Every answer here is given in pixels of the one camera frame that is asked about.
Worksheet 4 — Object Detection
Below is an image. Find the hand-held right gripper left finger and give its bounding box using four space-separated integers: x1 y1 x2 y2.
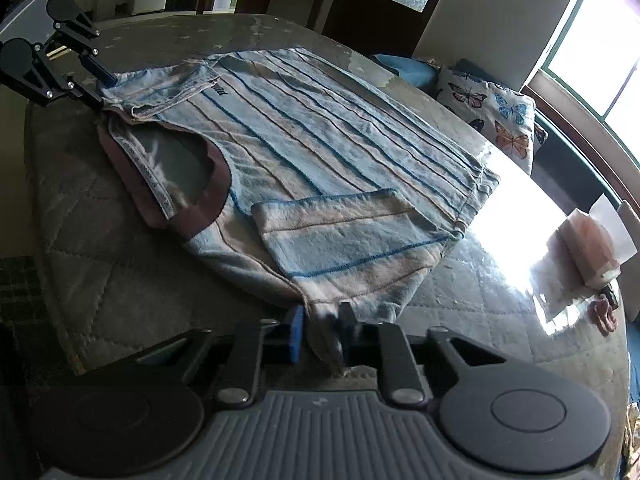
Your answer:
122 304 307 409

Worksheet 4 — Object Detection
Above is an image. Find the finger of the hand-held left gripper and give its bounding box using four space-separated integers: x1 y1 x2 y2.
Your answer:
12 42 108 112
51 17 119 87

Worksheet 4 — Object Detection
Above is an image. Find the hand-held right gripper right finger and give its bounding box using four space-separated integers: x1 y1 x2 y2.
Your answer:
337 301 508 408

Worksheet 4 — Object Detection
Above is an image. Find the blue striped sweater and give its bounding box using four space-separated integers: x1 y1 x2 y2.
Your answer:
96 47 502 376

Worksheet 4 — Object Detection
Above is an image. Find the grey quilted star table cover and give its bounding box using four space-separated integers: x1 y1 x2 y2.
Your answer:
24 12 632 480

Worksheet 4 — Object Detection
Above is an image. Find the pink tissue pack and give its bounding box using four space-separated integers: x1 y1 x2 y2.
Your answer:
547 194 639 292

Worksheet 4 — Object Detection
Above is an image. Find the pink hair scrunchie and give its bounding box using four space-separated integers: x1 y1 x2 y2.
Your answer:
586 295 619 337

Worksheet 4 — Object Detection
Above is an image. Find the butterfly print pillow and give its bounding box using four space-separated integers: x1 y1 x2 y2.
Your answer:
434 66 549 176

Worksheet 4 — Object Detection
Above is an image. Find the black remote control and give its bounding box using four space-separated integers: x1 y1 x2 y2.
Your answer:
601 281 622 312

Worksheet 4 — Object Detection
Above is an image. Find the blue sofa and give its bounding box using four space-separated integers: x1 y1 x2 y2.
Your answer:
372 52 640 241

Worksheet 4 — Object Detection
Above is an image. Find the dark wooden glass door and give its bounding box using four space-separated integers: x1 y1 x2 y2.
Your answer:
321 0 459 57

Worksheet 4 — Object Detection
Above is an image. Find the beige pillow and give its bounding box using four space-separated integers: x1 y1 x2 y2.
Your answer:
616 200 640 322

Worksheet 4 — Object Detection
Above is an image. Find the green framed window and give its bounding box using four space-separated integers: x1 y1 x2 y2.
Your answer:
522 0 640 168

